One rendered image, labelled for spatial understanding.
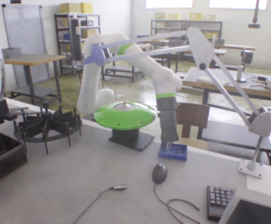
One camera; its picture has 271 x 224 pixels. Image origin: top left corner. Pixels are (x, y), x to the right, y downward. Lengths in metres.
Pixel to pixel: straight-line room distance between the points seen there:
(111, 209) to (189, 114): 1.14
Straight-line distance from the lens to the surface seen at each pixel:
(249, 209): 0.35
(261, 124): 0.83
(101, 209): 0.71
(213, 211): 0.71
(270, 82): 2.08
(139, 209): 0.71
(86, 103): 1.24
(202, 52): 0.72
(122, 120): 0.87
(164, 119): 0.86
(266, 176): 0.97
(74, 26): 0.85
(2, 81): 1.06
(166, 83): 0.86
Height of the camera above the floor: 1.47
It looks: 24 degrees down
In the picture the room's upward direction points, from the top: straight up
